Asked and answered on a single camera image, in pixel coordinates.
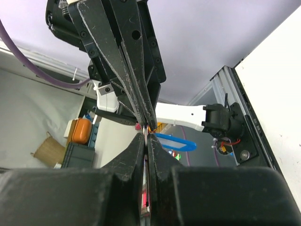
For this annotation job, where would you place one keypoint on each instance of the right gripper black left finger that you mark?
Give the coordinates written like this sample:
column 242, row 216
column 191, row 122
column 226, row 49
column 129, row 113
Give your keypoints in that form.
column 109, row 196

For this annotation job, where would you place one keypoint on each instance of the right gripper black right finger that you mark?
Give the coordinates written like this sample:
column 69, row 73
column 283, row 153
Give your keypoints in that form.
column 216, row 196

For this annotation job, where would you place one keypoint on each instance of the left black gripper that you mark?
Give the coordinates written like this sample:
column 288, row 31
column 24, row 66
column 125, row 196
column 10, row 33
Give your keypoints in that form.
column 120, row 41

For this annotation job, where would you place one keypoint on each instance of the dark grey storage crate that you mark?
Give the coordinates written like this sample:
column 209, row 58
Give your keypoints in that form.
column 78, row 156

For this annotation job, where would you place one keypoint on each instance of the orange plastic case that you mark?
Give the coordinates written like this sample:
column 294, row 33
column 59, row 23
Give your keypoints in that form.
column 82, row 131

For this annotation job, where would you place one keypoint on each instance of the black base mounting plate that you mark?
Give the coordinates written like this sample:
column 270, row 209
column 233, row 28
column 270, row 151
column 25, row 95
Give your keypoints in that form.
column 245, row 144

